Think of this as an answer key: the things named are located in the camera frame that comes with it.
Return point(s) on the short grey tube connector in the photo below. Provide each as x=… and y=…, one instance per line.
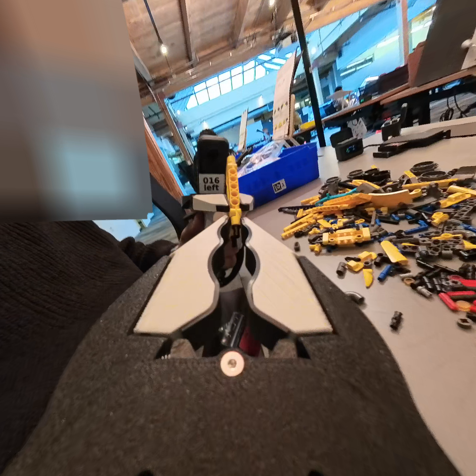
x=341, y=268

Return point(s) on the person's left hand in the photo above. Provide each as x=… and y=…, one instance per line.
x=191, y=230

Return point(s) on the pile of black red pins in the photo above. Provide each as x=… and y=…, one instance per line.
x=450, y=293

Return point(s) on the yellow fin piece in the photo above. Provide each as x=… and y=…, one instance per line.
x=368, y=278

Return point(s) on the dark grey desk divider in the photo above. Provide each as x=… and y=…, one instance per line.
x=442, y=41

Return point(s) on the yellow panel brick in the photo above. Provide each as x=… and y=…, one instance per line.
x=233, y=193

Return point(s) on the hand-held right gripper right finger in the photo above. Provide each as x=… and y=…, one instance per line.
x=286, y=293

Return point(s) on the pile of mixed toy bricks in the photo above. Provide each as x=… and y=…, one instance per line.
x=390, y=200

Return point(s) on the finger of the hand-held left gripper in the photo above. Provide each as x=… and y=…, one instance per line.
x=247, y=202
x=208, y=202

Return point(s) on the white sign board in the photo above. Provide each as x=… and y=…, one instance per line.
x=285, y=96

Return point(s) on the blue storage bin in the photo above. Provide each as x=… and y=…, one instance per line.
x=279, y=174

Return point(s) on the background wooden desk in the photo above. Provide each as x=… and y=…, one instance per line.
x=409, y=91

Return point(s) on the yellow wing piece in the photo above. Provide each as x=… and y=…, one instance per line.
x=357, y=264

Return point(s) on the black pole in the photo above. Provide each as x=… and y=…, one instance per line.
x=308, y=74

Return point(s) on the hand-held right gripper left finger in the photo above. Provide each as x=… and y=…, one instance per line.
x=182, y=293

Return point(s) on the grey elbow piece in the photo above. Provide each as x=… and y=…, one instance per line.
x=357, y=296

